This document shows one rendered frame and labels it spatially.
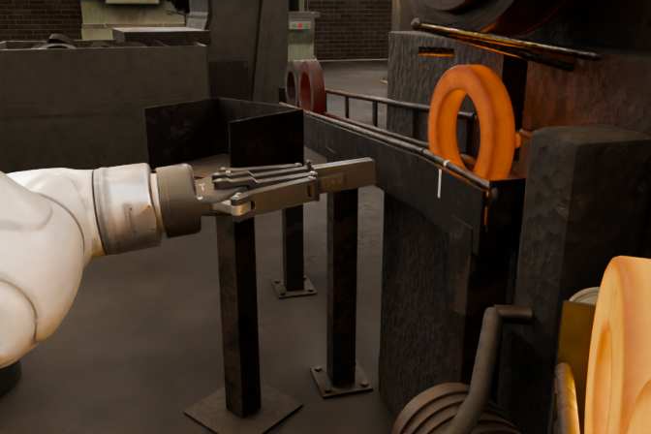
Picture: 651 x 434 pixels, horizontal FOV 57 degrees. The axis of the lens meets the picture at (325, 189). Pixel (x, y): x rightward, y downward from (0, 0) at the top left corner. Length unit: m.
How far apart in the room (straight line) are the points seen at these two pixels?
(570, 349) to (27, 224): 0.40
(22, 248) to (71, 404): 1.23
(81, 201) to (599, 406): 0.46
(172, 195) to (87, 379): 1.17
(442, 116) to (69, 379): 1.23
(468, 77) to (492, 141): 0.10
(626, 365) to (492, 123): 0.49
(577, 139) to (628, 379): 0.33
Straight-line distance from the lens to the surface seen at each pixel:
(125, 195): 0.62
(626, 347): 0.33
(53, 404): 1.69
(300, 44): 9.14
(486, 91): 0.79
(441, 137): 0.91
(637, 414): 0.29
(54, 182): 0.62
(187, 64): 3.12
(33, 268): 0.46
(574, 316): 0.47
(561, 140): 0.63
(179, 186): 0.62
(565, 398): 0.43
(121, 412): 1.60
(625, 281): 0.35
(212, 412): 1.54
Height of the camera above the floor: 0.92
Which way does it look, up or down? 17 degrees down
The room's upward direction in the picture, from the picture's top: straight up
